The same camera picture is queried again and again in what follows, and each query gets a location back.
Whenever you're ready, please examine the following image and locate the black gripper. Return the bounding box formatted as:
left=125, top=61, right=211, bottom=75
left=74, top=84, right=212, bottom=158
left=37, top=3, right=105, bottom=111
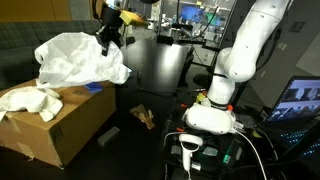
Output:
left=96, top=4, right=123, bottom=56

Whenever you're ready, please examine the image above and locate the white plastic bag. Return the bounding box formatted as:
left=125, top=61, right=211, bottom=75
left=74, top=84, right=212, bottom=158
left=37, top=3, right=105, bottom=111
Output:
left=34, top=32, right=129, bottom=88

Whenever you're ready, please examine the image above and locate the brown plush toy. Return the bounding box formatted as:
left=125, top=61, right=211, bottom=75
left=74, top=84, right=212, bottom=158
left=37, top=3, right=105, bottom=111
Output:
left=130, top=104, right=154, bottom=130

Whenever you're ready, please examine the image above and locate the black remote control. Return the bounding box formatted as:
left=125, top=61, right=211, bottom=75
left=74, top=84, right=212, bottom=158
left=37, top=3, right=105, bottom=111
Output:
left=97, top=127, right=120, bottom=147

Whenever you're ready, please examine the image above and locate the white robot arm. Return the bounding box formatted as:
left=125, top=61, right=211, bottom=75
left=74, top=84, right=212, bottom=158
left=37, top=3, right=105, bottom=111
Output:
left=125, top=0, right=289, bottom=109

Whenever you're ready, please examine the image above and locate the large cardboard box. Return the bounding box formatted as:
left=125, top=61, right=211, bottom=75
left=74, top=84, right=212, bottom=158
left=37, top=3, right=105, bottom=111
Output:
left=0, top=81, right=116, bottom=168

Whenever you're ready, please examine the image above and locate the plaid green sofa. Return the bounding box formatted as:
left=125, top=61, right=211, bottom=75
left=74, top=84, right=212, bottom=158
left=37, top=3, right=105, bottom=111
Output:
left=0, top=20, right=100, bottom=90

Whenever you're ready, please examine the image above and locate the white cloth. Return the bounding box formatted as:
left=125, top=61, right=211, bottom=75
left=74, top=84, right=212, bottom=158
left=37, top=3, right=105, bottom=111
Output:
left=0, top=86, right=63, bottom=122

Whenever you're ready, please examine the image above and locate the white VR controller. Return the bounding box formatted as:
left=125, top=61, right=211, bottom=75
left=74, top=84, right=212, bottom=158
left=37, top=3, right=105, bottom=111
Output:
left=179, top=134, right=203, bottom=171

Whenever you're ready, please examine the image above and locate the open laptop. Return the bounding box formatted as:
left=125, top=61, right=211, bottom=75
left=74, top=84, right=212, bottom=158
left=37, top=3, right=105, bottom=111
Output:
left=265, top=76, right=320, bottom=161

